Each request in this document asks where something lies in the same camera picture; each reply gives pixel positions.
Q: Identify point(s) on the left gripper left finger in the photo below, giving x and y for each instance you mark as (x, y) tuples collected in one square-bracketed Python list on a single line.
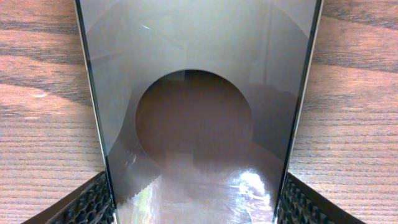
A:
[(91, 203)]

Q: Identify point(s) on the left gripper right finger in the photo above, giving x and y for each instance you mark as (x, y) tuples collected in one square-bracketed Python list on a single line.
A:
[(300, 204)]

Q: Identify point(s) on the Galaxy S25 Ultra smartphone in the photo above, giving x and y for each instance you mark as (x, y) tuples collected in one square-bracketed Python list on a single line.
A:
[(197, 103)]

